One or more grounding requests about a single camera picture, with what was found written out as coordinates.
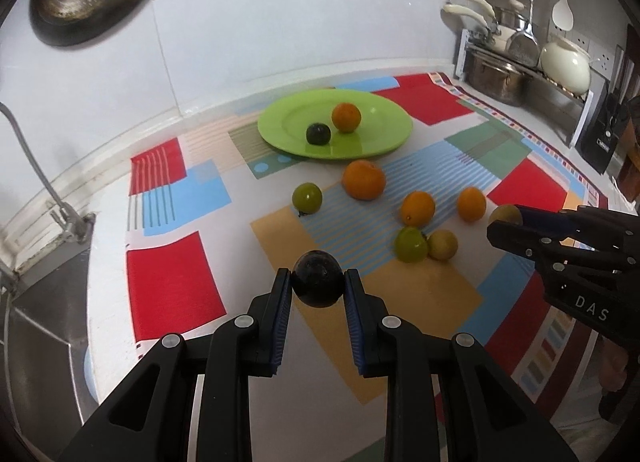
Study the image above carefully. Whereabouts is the white wall socket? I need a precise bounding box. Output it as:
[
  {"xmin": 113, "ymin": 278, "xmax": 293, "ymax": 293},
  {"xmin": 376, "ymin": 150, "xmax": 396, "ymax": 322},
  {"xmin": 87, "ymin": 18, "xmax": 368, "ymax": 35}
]
[{"xmin": 585, "ymin": 39, "xmax": 616, "ymax": 75}]

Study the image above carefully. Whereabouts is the white ceramic pot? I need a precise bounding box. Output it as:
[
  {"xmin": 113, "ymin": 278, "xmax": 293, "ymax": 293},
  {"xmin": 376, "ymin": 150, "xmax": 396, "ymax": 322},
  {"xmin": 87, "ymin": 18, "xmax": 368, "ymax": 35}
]
[{"xmin": 539, "ymin": 37, "xmax": 593, "ymax": 95}]

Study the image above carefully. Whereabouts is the steel pot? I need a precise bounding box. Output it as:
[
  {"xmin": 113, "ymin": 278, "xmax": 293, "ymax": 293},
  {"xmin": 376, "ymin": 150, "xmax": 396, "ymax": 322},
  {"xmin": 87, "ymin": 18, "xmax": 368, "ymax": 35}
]
[{"xmin": 462, "ymin": 49, "xmax": 531, "ymax": 108}]

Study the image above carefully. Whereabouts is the yellow plum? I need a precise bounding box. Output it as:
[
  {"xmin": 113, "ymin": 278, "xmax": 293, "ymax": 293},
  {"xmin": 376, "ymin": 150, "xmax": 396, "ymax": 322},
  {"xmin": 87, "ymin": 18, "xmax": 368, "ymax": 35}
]
[
  {"xmin": 427, "ymin": 229, "xmax": 459, "ymax": 261},
  {"xmin": 488, "ymin": 204, "xmax": 523, "ymax": 228}
]

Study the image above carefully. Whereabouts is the steel sink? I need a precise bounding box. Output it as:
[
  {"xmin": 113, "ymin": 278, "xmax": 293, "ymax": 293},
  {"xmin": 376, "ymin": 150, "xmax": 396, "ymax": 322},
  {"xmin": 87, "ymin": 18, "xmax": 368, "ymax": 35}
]
[{"xmin": 0, "ymin": 242, "xmax": 101, "ymax": 443}]

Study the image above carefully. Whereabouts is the white dish rack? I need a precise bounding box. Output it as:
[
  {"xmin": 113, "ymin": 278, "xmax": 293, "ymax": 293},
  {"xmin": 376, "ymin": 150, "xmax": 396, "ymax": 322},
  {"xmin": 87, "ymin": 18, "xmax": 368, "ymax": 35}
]
[{"xmin": 452, "ymin": 29, "xmax": 596, "ymax": 148}]

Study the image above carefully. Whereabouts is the green plate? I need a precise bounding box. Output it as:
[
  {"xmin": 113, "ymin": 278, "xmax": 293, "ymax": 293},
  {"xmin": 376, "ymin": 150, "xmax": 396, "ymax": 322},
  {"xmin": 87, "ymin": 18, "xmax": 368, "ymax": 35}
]
[{"xmin": 257, "ymin": 90, "xmax": 414, "ymax": 161}]

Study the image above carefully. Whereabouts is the person's right hand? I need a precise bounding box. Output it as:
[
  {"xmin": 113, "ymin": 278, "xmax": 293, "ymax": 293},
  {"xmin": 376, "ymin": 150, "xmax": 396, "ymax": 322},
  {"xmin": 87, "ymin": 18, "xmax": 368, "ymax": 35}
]
[{"xmin": 597, "ymin": 334, "xmax": 633, "ymax": 395}]

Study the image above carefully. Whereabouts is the small orange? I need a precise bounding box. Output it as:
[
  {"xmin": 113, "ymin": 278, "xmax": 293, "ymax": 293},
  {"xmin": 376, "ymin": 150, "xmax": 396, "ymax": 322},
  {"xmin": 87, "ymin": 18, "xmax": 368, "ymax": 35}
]
[
  {"xmin": 400, "ymin": 191, "xmax": 436, "ymax": 228},
  {"xmin": 332, "ymin": 102, "xmax": 362, "ymax": 134},
  {"xmin": 457, "ymin": 186, "xmax": 487, "ymax": 222}
]

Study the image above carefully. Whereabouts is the white rice spoon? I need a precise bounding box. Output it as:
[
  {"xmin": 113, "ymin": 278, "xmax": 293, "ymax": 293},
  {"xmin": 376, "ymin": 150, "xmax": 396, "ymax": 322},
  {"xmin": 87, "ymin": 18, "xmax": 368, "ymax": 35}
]
[{"xmin": 551, "ymin": 0, "xmax": 575, "ymax": 32}]

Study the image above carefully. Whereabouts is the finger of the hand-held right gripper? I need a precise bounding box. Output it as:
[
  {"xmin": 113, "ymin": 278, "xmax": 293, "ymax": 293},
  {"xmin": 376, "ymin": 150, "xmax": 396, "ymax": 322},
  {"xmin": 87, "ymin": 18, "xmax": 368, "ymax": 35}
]
[
  {"xmin": 515, "ymin": 204, "xmax": 640, "ymax": 249},
  {"xmin": 486, "ymin": 220, "xmax": 640, "ymax": 274}
]

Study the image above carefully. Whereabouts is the green plum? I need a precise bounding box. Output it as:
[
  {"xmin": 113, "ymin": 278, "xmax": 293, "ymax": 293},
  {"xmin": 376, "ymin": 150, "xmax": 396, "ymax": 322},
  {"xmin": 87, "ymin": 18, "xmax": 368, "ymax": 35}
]
[
  {"xmin": 292, "ymin": 182, "xmax": 322, "ymax": 215},
  {"xmin": 394, "ymin": 226, "xmax": 430, "ymax": 263}
]

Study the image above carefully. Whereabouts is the colourful patterned tablecloth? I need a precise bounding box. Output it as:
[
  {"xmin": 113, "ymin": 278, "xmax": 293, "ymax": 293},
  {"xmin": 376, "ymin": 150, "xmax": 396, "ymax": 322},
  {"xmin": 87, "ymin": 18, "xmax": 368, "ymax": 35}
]
[{"xmin": 125, "ymin": 71, "xmax": 613, "ymax": 462}]

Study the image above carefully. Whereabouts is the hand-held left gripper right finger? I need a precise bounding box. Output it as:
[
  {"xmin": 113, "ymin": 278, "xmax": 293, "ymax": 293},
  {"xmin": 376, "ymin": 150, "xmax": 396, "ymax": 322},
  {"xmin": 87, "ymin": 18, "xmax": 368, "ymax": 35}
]
[{"xmin": 344, "ymin": 268, "xmax": 581, "ymax": 462}]

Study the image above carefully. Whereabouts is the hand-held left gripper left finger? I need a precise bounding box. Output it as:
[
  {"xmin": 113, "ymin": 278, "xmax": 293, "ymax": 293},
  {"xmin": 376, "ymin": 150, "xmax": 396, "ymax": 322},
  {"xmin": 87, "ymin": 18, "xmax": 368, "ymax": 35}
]
[{"xmin": 57, "ymin": 268, "xmax": 293, "ymax": 462}]

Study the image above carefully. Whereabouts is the large orange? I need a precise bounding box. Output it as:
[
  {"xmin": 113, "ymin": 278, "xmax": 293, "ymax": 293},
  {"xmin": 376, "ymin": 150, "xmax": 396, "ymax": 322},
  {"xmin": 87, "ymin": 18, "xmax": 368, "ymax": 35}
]
[{"xmin": 342, "ymin": 159, "xmax": 386, "ymax": 201}]

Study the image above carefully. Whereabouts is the black knife block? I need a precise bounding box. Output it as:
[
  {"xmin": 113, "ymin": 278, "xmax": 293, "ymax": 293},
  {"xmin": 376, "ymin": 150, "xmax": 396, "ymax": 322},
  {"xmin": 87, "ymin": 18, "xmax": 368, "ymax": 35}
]
[{"xmin": 575, "ymin": 77, "xmax": 631, "ymax": 175}]

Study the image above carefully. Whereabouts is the steel skimmer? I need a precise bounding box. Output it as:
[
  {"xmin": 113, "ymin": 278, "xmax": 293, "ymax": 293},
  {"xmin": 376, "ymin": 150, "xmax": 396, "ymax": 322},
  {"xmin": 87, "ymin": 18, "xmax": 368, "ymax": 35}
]
[{"xmin": 505, "ymin": 0, "xmax": 541, "ymax": 68}]

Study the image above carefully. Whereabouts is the dark purple plum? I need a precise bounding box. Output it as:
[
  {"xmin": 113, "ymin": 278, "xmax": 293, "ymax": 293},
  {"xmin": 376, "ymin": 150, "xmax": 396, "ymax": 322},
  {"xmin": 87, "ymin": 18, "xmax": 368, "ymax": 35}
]
[
  {"xmin": 305, "ymin": 123, "xmax": 332, "ymax": 146},
  {"xmin": 291, "ymin": 250, "xmax": 346, "ymax": 309}
]

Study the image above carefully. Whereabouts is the sink faucet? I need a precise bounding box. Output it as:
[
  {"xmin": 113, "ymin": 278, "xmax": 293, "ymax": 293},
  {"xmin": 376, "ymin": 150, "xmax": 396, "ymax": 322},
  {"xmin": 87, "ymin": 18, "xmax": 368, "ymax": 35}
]
[{"xmin": 0, "ymin": 102, "xmax": 96, "ymax": 245}]

